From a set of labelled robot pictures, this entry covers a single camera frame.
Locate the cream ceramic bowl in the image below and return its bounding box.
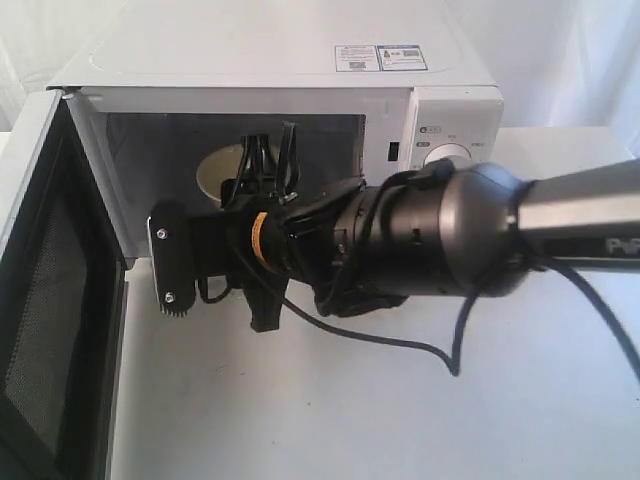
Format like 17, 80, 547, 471
196, 144, 250, 207

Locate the white microwave oven body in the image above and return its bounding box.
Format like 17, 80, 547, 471
51, 1, 504, 258

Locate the black cable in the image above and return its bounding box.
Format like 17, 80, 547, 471
194, 249, 640, 378

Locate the upper white control knob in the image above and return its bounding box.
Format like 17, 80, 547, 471
423, 143, 474, 169

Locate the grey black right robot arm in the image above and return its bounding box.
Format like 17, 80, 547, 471
208, 132, 639, 332

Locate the white microwave door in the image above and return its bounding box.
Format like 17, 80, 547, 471
1, 90, 126, 479

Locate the blue white warning sticker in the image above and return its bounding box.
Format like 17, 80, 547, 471
334, 45, 428, 72

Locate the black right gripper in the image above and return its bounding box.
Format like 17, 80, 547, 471
221, 121, 370, 333

